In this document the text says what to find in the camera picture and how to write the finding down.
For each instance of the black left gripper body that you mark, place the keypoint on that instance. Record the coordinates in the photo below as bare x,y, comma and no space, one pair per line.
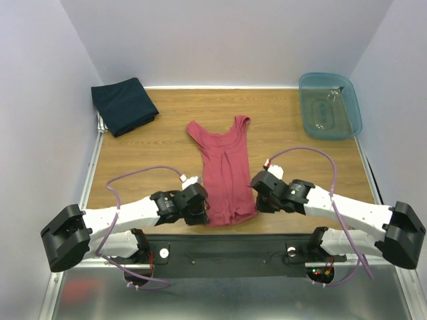
194,216

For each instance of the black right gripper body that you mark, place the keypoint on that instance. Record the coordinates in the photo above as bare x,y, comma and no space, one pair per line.
263,204

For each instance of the maroon tank top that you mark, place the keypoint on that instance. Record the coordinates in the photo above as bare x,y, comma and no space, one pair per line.
226,172

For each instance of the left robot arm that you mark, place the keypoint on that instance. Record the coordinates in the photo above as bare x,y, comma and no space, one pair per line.
75,234

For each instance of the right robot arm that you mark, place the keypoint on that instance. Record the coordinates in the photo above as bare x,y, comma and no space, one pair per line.
392,232

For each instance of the folded navy tank top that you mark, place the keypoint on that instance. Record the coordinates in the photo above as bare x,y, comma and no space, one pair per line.
124,106

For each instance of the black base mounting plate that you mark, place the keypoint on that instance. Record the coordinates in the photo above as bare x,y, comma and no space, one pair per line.
238,255

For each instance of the teal plastic bin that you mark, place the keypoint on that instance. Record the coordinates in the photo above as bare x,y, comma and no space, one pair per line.
329,106

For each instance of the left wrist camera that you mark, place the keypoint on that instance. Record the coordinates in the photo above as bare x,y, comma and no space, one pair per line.
187,181

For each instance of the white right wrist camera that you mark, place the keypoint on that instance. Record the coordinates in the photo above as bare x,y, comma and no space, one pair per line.
275,170

